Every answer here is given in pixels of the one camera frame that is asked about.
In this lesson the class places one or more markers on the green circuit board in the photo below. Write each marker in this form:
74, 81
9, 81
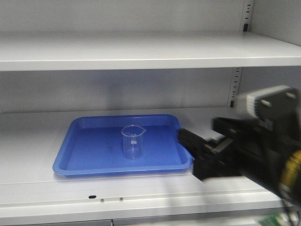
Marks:
272, 220

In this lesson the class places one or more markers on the small clear glass beaker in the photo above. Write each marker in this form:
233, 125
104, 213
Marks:
132, 136

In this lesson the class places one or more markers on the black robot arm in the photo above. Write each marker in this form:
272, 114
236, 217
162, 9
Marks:
288, 191

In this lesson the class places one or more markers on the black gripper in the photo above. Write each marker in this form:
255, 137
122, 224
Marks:
259, 150

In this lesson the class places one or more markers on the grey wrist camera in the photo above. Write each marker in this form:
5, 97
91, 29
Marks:
268, 104

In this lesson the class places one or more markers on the blue plastic tray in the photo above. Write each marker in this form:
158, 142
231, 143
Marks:
93, 146

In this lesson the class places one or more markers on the white cabinet shelf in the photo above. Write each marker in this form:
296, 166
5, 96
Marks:
31, 193

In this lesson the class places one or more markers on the upper cabinet shelf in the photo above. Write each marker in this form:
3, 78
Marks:
53, 51

